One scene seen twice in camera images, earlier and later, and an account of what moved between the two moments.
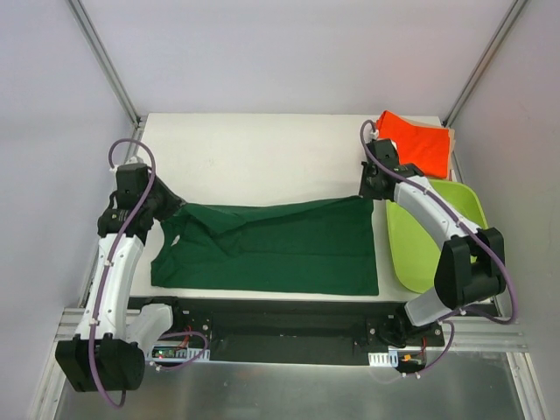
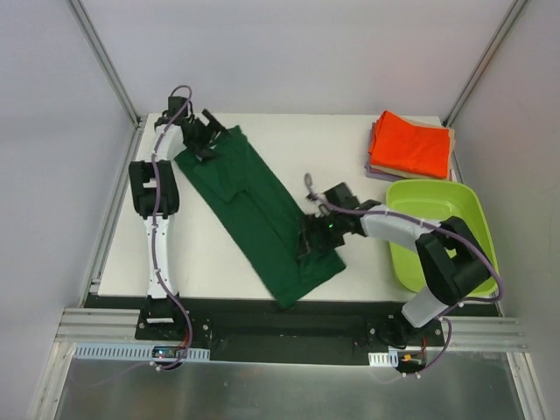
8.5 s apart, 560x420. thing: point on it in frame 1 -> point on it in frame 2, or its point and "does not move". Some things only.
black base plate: [295, 329] does not move
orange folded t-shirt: [425, 147] does not move
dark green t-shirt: [312, 246] -> [234, 185]
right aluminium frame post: [513, 14] does not move
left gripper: [165, 203] -> [200, 136]
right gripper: [368, 184] -> [316, 234]
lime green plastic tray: [416, 245] does not move
